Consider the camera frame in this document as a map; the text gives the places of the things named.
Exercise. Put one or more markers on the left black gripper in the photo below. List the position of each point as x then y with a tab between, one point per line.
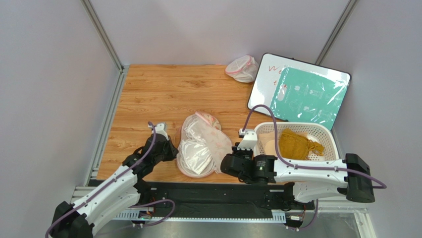
173	150

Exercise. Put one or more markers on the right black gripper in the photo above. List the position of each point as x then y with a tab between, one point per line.
233	162

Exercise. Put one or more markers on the white bra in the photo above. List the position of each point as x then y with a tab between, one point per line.
194	158

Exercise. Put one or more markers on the floral mesh laundry bag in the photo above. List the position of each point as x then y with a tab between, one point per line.
218	142

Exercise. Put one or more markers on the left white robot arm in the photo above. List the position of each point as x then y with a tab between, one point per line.
124	189

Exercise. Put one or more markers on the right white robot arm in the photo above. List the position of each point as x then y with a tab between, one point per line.
307	180

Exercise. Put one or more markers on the beige bra in basket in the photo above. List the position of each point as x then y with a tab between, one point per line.
270	145

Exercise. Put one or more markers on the white mesh bag pink trim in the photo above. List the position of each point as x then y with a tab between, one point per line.
243	69

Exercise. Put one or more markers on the mustard yellow garment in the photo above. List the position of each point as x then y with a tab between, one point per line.
297	146

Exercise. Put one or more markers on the white plastic basket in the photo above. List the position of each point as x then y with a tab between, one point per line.
312	131

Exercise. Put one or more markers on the teal instruction sheet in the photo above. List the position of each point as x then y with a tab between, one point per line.
306	96

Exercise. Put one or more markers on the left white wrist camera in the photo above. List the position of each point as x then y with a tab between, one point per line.
160	128

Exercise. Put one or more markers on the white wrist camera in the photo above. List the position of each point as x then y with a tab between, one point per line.
249	139
160	128

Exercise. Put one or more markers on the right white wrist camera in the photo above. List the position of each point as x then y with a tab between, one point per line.
249	139

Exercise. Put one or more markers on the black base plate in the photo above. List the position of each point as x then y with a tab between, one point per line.
213	200

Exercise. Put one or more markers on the aluminium rail frame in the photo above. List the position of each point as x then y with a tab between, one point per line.
338	218

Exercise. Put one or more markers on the whiteboard with black frame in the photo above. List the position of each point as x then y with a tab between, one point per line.
268	75

